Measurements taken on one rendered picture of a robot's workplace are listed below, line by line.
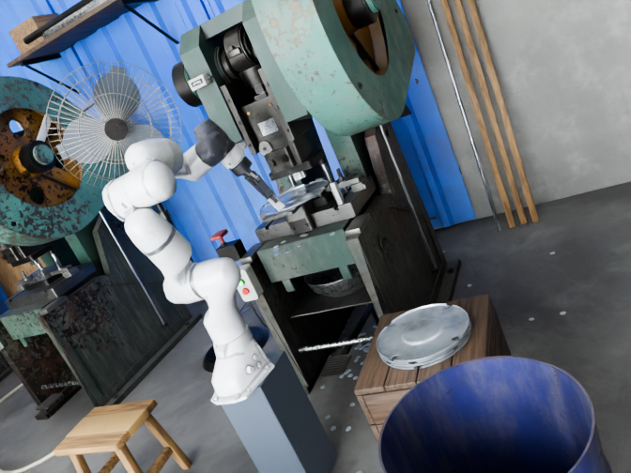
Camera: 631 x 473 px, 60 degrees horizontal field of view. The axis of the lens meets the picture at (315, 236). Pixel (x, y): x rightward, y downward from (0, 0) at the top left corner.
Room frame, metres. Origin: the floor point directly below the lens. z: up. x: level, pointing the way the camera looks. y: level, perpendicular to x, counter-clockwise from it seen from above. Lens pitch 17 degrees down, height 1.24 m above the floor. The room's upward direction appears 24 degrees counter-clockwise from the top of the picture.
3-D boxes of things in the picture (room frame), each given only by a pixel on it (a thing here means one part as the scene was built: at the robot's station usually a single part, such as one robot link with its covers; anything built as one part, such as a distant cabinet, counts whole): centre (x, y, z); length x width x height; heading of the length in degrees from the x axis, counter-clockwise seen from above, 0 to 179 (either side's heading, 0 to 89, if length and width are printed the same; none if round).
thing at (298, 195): (2.10, 0.01, 0.78); 0.29 x 0.29 x 0.01
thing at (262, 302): (2.46, 0.12, 0.45); 0.92 x 0.12 x 0.90; 151
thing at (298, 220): (2.06, 0.04, 0.72); 0.25 x 0.14 x 0.14; 151
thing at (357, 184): (2.13, -0.20, 0.76); 0.17 x 0.06 x 0.10; 61
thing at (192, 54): (2.34, -0.12, 0.83); 0.79 x 0.43 x 1.34; 151
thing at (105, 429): (1.90, 1.02, 0.16); 0.34 x 0.24 x 0.34; 62
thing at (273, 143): (2.18, -0.03, 1.04); 0.17 x 0.15 x 0.30; 151
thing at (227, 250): (2.16, 0.34, 0.62); 0.10 x 0.06 x 0.20; 61
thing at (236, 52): (2.21, -0.05, 1.27); 0.21 x 0.12 x 0.34; 151
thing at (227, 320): (1.55, 0.33, 0.71); 0.18 x 0.11 x 0.25; 63
